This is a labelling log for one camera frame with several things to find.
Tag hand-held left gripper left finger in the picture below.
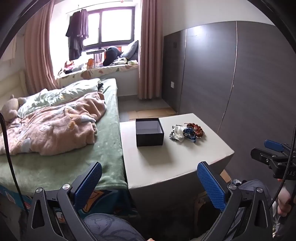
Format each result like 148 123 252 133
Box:
24 161 103 241

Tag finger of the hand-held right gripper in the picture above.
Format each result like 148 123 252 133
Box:
251 148 278 164
264 139 292 153

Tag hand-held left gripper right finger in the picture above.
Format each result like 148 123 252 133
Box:
196 161 274 241

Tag black jewelry box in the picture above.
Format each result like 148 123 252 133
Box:
135 118 165 147

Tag person's right hand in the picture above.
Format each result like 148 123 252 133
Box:
277 179 293 217

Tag green bed sheet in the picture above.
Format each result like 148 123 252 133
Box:
0 78 129 196

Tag white low table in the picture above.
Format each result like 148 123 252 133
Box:
120 113 235 193

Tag person's left leg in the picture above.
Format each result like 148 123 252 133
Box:
83 213 146 241

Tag pink fleece blanket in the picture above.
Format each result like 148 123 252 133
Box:
0 92 107 156

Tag light green duvet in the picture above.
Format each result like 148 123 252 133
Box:
17 78 101 116

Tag flattened cardboard sheet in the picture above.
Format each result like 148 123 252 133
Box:
128 107 177 120

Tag grey wardrobe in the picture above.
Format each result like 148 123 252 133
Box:
163 21 296 158

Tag beige plush toy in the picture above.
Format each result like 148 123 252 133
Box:
0 95 27 122

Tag patterned window seat cushion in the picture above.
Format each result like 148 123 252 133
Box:
57 64 138 88

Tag pile of clothes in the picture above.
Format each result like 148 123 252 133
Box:
61 58 95 75

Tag pink curtain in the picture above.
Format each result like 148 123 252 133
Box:
23 0 58 93
138 0 163 100

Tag grey cushion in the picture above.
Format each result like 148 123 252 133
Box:
120 40 139 59

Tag dark hanging clothes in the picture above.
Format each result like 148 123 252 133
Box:
66 9 89 59

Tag dark framed window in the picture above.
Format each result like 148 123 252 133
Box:
66 7 136 50

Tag black cable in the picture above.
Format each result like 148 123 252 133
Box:
268 123 296 209
0 111 30 214

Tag cream leather bed frame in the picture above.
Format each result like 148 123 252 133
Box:
0 70 28 105

